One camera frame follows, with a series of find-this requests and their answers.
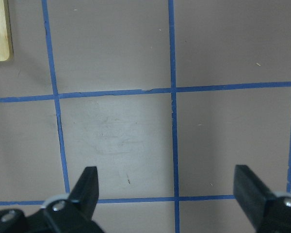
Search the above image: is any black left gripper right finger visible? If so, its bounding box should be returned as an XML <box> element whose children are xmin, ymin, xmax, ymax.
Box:
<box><xmin>233</xmin><ymin>165</ymin><xmax>291</xmax><ymax>233</ymax></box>

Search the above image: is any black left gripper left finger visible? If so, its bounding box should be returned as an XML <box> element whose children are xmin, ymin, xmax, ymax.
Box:
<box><xmin>42</xmin><ymin>166</ymin><xmax>104</xmax><ymax>233</ymax></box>

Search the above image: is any wooden cup rack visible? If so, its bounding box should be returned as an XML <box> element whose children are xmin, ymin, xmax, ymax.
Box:
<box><xmin>0</xmin><ymin>0</ymin><xmax>13</xmax><ymax>62</ymax></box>

